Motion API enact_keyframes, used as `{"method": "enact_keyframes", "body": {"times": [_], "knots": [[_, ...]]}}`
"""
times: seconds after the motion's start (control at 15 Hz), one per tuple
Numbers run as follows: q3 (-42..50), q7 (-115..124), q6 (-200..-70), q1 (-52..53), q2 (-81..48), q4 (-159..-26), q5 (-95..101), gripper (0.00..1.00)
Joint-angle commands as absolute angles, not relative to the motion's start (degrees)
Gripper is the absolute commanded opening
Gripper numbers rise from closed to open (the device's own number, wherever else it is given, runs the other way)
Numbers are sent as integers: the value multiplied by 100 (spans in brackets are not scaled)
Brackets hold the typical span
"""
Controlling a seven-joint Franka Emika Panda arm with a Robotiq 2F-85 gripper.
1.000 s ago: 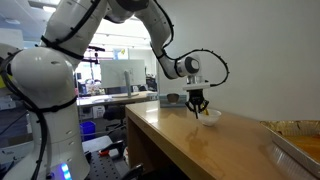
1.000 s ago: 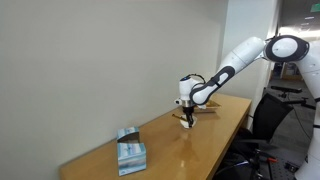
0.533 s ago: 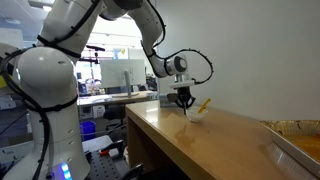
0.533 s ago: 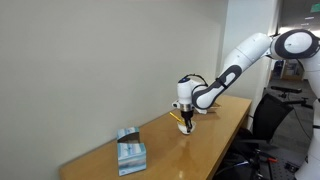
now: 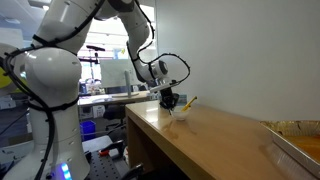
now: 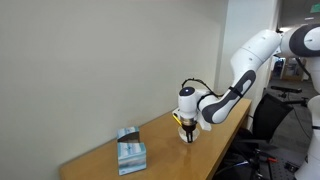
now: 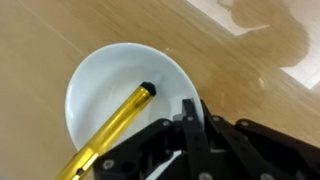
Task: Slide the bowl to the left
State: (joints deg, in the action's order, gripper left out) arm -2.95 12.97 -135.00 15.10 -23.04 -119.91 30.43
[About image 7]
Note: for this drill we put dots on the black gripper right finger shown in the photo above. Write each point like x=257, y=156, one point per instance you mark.
x=253, y=150

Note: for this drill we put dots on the white ceramic bowl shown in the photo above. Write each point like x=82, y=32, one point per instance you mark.
x=110, y=76

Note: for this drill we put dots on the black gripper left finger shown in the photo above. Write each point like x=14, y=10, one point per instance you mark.
x=160, y=150

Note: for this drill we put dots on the yellow pen with black tip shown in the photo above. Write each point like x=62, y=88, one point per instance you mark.
x=126, y=113

